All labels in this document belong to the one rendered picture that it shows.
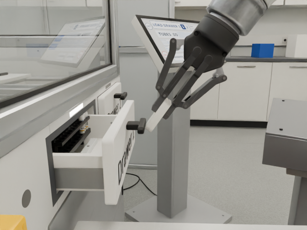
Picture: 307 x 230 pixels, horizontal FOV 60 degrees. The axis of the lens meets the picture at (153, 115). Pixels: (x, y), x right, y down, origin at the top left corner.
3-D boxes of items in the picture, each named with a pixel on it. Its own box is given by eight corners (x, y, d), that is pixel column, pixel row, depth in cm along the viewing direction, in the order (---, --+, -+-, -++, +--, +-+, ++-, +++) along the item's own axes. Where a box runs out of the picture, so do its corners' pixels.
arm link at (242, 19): (218, -15, 50) (198, 13, 51) (230, -28, 41) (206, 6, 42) (256, 14, 51) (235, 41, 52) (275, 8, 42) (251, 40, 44)
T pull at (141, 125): (146, 123, 56) (145, 117, 56) (143, 135, 49) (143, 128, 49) (129, 123, 56) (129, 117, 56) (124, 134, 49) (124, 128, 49)
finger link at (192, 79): (203, 53, 51) (209, 57, 51) (170, 101, 53) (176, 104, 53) (207, 53, 47) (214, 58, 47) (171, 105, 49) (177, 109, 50)
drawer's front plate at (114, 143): (134, 141, 69) (134, 99, 66) (116, 206, 41) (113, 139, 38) (128, 141, 69) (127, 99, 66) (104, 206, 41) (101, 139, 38)
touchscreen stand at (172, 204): (231, 219, 166) (246, 52, 140) (187, 259, 136) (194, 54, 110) (171, 190, 201) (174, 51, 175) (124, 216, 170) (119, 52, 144)
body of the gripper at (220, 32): (236, 39, 51) (207, 78, 54) (201, 12, 50) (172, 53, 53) (249, 38, 44) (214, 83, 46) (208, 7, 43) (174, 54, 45)
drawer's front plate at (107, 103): (122, 111, 100) (121, 82, 97) (106, 137, 72) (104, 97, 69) (117, 111, 100) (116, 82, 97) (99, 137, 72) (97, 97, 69)
